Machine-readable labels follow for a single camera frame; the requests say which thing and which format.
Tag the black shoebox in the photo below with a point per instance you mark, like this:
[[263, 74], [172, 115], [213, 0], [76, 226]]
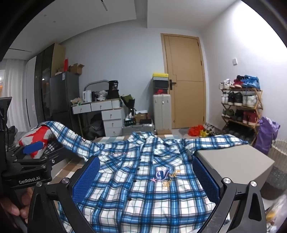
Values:
[[160, 84]]

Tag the checkered tablecloth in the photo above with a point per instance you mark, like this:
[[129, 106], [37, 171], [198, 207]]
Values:
[[69, 167]]

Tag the black plastic crate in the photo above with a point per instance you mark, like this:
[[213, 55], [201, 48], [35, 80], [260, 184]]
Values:
[[55, 145]]

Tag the clear plastic bag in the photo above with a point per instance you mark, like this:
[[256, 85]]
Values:
[[277, 212]]

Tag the small black basket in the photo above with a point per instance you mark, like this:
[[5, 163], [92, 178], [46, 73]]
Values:
[[130, 122]]

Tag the small black bag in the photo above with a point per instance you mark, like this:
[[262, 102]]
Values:
[[145, 121]]

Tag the dark glass wardrobe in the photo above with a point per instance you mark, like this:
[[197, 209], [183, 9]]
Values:
[[42, 78]]

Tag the red print shoebox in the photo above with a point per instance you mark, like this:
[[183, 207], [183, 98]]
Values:
[[160, 91]]

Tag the purple bag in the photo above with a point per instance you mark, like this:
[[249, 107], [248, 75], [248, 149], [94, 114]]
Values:
[[266, 134]]

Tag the blue white plaid shirt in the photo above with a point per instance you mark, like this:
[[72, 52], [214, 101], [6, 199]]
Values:
[[134, 174]]

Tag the white electric kettle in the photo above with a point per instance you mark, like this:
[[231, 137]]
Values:
[[87, 96]]

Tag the wooden door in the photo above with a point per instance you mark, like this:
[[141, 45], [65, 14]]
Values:
[[188, 78]]

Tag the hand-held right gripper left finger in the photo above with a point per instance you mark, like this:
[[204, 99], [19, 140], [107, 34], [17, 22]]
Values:
[[86, 181]]

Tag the black appliance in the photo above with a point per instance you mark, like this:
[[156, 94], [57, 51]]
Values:
[[114, 89]]

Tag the large black bag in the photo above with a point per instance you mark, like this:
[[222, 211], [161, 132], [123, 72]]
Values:
[[94, 127]]

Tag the white light switch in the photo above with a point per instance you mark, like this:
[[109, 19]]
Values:
[[234, 61]]

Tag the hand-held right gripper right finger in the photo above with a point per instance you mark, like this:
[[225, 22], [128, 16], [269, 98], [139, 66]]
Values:
[[206, 181]]

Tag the ceiling track lamp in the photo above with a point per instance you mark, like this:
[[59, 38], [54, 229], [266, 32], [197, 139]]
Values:
[[104, 4]]

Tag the person's left hand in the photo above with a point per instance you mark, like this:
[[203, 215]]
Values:
[[11, 208]]

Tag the white desk with drawers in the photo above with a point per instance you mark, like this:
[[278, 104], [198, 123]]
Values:
[[109, 115]]

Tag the white upright suitcase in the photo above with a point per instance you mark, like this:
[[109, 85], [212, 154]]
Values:
[[161, 112]]

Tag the black wrapped bouquet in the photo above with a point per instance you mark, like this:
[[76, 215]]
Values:
[[129, 100]]

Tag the white curtain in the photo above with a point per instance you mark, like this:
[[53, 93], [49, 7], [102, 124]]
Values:
[[15, 85]]

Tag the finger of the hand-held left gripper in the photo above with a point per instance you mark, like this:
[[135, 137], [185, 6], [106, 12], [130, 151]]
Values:
[[52, 161], [33, 147]]

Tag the yellow toy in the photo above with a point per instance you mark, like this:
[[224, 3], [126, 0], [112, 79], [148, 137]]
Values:
[[205, 133]]

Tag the wooden shoe rack with shoes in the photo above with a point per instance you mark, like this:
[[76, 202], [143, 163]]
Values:
[[251, 81]]

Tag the dark grey fridge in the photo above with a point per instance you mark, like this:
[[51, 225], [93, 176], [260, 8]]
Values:
[[64, 96]]

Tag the orange bag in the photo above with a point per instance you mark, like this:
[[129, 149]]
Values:
[[195, 131]]

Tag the open brown cardboard box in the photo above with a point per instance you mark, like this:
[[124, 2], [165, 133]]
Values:
[[141, 116]]

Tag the red white cloth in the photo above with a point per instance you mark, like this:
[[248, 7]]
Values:
[[33, 136]]

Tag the grey curved metal frame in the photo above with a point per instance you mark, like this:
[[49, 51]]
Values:
[[98, 81]]

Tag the yellow lid box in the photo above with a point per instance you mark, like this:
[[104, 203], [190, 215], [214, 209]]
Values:
[[160, 75]]

